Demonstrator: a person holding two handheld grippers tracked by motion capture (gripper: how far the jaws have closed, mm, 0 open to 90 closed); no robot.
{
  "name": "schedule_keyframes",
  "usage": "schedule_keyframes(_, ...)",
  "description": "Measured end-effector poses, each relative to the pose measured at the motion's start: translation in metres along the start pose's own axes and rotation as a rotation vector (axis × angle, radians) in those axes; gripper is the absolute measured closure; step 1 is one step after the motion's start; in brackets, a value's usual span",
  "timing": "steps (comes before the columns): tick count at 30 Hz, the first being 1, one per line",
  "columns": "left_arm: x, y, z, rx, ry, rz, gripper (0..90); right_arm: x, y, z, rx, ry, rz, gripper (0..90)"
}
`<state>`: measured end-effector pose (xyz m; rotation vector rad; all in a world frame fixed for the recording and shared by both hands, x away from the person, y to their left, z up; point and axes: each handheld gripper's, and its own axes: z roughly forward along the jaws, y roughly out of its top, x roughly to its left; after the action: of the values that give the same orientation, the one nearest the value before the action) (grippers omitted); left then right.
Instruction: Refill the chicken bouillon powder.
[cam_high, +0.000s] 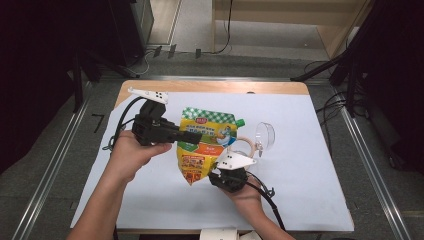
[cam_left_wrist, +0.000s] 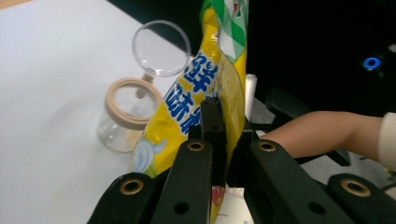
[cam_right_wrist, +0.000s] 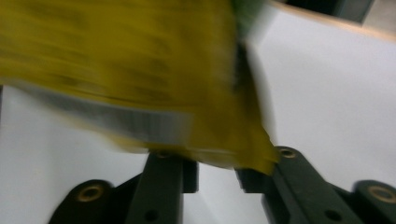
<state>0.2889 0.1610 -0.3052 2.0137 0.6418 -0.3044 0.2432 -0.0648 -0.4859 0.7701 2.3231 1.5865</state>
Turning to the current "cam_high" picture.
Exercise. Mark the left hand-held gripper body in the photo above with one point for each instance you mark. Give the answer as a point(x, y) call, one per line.
point(150, 130)

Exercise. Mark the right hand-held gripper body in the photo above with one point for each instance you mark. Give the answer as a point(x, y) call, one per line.
point(231, 176)

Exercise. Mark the yellow green spouted pouch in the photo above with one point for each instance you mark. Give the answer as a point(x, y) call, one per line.
point(213, 133)

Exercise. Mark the person's right hand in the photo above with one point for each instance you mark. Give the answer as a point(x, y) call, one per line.
point(248, 200)

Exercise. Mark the person's left hand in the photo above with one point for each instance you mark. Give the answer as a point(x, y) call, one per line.
point(130, 156)

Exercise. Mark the white table cover sheet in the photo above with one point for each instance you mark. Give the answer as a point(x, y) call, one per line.
point(300, 183)

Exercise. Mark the black metal stand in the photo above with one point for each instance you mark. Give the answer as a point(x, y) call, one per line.
point(320, 68)
point(78, 86)

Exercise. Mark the black cabinet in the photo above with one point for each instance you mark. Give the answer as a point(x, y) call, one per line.
point(130, 30)

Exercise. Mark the black curtain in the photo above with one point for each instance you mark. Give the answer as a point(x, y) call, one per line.
point(396, 66)
point(33, 66)

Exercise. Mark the wooden shelf unit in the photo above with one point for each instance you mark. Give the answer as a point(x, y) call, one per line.
point(283, 15)

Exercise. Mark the metal floor rail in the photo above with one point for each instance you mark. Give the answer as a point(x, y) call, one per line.
point(370, 166)
point(50, 173)
point(213, 78)

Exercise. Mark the small black floor bracket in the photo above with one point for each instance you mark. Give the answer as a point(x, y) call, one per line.
point(172, 51)
point(198, 53)
point(157, 51)

